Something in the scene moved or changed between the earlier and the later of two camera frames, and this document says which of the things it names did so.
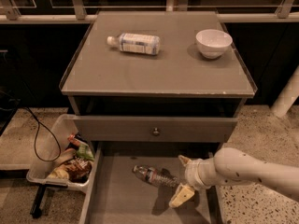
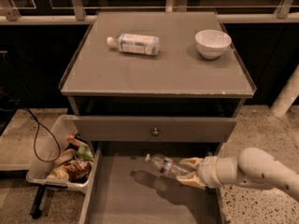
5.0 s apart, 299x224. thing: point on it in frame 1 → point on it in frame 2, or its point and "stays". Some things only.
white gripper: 192,173 stays
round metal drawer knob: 156,132 stays
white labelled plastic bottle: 136,43 stays
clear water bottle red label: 155,175 → 169,166
